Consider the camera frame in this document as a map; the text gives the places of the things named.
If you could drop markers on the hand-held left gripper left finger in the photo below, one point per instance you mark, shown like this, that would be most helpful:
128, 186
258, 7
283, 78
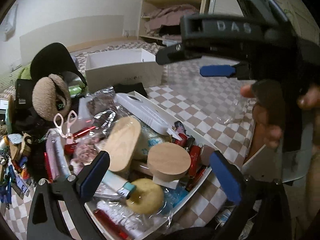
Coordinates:
96, 175

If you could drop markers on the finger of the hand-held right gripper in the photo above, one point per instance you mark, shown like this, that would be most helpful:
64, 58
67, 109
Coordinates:
216, 71
171, 53

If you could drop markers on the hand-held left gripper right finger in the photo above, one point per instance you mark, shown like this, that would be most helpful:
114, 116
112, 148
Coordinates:
225, 177

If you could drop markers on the white storage tray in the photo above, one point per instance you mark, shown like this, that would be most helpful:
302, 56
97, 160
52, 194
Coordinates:
152, 231

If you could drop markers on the person's right hand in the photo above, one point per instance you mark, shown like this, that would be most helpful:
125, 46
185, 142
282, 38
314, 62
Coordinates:
268, 132

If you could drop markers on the dark clothes pile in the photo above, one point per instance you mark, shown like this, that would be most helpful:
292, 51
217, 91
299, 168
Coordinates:
170, 31

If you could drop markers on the teal capped tube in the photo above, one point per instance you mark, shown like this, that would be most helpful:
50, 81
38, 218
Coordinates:
117, 183

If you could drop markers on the pink bead bag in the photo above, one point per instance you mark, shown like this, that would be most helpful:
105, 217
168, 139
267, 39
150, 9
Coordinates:
82, 150

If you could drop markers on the checkered bed sheet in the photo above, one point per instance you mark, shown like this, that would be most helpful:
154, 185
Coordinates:
200, 97

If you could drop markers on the pink clothes pile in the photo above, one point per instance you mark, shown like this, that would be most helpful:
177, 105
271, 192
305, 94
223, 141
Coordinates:
170, 16

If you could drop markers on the oval wooden box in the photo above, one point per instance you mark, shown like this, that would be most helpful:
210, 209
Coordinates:
125, 145

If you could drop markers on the pink flat packet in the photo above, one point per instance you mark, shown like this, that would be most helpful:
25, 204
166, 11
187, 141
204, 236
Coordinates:
51, 152

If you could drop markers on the white cardboard box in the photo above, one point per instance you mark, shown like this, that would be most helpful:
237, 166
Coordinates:
122, 73

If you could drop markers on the yellow sponge ball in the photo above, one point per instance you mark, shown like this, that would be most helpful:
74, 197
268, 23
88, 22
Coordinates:
146, 196

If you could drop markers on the round wooden box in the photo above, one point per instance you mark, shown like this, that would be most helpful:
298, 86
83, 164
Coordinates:
168, 162

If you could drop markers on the dark foil bag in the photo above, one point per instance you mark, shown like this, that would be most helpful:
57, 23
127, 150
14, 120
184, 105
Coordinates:
105, 116

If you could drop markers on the white plastic brush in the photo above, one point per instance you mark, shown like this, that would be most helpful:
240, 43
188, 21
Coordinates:
147, 112

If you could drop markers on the pile of lighters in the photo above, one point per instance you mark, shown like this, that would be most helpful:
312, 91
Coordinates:
15, 177

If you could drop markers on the beige plush earmuffs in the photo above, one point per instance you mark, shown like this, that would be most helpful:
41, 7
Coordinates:
50, 97

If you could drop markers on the black product box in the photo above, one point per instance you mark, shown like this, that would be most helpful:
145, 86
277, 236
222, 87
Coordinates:
23, 90

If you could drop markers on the black cap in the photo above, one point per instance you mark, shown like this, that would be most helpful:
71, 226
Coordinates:
53, 60

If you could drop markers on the green plush toy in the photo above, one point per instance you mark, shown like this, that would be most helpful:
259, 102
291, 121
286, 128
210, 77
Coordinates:
25, 72

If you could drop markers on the white hanging bag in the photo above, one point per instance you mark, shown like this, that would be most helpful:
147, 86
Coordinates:
10, 25

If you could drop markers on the white wall outlet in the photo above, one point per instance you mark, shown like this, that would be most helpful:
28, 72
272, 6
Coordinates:
126, 32

